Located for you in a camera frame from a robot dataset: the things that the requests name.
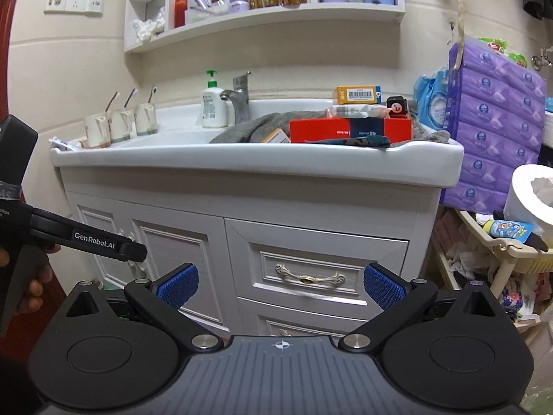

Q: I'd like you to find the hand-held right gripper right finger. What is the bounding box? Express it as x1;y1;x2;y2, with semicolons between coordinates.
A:
339;262;497;353

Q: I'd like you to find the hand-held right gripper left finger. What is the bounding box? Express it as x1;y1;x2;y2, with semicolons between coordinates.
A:
65;263;223;353

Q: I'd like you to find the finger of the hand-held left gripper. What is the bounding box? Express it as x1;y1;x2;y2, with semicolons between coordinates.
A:
30;207;148;264

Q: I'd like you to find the white drawer with metal handle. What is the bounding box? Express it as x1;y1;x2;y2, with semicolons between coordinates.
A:
225;218;410;312

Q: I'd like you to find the plain white lower drawer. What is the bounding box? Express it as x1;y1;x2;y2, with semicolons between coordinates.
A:
255;311;346;338

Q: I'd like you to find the person's left hand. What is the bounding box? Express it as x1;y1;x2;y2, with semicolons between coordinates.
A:
15;242;62;315

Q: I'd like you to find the beige toothbrush cup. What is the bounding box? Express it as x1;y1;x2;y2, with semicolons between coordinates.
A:
134;103;158;137
108;108;135;143
83;111;112;148

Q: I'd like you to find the beige plastic basket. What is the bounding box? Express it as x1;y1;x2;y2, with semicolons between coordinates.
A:
458;210;553;299

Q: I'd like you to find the colourful tube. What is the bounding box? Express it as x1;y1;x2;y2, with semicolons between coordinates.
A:
481;220;536;240

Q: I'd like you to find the white ceramic sink basin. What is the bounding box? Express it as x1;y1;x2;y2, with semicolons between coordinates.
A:
49;99;465;188

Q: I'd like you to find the dark blue patterned packet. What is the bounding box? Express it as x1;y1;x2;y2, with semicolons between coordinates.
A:
304;135;392;148

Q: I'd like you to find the white toilet paper roll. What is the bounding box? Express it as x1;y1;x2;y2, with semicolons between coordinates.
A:
503;163;553;225

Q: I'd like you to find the red cardboard box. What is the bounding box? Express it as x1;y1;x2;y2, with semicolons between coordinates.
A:
289;118;412;144

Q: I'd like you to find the grey towel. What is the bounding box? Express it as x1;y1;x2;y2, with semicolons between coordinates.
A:
209;99;452;145

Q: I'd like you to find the white pump bottle green cap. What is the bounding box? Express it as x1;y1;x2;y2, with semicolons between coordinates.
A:
201;69;228;129

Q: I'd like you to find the white and pink packet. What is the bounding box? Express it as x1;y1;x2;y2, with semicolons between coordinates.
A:
325;104;390;119

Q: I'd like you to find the small black and red box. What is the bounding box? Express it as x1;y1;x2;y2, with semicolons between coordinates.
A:
386;96;410;119

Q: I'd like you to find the crumpled white cloth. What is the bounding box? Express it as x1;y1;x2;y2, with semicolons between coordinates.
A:
133;11;166;42

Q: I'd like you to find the blue plastic tissue pack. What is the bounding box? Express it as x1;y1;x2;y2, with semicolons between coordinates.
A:
414;69;452;130

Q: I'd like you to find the stack of purple tissue packs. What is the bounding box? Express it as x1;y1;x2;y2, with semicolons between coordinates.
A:
441;37;547;212

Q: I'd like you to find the orange box with barcode label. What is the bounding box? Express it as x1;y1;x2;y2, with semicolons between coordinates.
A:
337;85;382;105

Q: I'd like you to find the chrome faucet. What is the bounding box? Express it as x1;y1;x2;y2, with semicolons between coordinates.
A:
219;71;252;125

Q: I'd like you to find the green package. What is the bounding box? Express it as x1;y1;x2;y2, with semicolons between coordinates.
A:
479;37;528;68

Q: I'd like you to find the wall socket panel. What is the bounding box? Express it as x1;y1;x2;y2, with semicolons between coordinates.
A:
43;0;106;13

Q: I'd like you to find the white wall shelf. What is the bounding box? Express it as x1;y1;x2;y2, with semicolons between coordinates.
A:
124;0;407;54

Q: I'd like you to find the hanging beige rope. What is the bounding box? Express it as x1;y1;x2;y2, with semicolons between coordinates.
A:
449;0;469;74

